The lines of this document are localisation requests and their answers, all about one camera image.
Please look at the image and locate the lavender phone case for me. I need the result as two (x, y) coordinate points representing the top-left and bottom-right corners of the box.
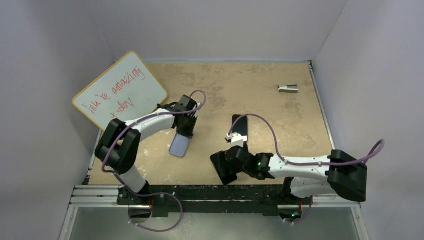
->
(168, 133), (191, 158)

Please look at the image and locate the black phone case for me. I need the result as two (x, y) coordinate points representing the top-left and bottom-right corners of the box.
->
(231, 114), (249, 144)

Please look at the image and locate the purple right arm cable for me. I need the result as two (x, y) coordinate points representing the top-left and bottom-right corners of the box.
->
(226, 113), (386, 167)

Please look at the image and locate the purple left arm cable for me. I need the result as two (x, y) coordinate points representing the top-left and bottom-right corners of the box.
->
(100, 89), (208, 200)

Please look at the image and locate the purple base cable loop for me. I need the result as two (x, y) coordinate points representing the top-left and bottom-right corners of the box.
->
(128, 194), (185, 234)

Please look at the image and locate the whiteboard with red writing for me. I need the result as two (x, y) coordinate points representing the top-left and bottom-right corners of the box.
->
(72, 51), (168, 130)

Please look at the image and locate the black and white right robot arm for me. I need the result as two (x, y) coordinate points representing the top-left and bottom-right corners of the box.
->
(210, 146), (368, 204)

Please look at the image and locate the black smartphone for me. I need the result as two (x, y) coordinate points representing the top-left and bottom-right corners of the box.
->
(210, 151), (238, 186)

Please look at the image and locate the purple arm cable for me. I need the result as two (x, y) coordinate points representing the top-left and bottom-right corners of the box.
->
(100, 89), (208, 200)
(226, 113), (386, 167)

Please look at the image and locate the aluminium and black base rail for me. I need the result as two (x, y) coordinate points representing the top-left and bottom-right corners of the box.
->
(69, 185), (359, 221)

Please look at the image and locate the small white and black stapler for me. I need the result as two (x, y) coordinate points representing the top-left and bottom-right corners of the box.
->
(278, 84), (299, 94)

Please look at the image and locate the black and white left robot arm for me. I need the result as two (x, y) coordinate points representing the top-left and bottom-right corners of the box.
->
(94, 95), (204, 205)

